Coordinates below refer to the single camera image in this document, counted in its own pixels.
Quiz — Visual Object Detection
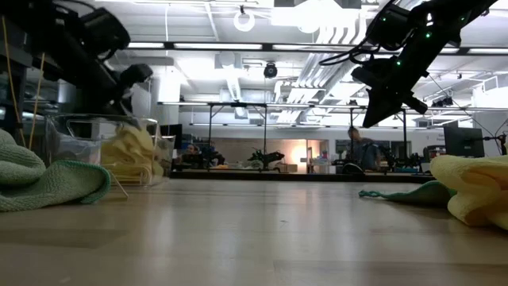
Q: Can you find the white hanging ring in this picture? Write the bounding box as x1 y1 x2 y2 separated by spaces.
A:
233 8 256 33

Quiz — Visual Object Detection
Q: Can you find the yellow hanging cord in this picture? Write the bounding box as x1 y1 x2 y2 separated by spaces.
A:
1 15 27 149
28 52 46 151

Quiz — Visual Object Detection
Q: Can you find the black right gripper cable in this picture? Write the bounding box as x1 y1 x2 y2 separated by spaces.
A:
318 37 372 67

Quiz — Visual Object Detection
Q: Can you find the person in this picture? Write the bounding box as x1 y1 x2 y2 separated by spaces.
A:
345 126 383 172
181 143 202 166

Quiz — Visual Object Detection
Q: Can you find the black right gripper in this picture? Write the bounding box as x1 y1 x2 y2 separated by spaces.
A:
351 7 437 129

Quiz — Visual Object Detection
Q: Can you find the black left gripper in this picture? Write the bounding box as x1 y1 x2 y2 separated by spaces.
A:
75 59 154 116

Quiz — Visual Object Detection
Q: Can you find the black background workstation frame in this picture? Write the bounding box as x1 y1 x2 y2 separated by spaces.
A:
206 101 410 172

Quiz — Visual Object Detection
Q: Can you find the black computer monitor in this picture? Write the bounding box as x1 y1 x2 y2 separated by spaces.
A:
443 126 486 159

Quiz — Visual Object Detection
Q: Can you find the clear plastic bin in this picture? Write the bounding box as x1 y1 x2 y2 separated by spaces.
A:
44 114 177 187

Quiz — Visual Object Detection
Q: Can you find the green microfiber towel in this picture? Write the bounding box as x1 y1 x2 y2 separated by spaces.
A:
358 180 457 208
0 129 112 213

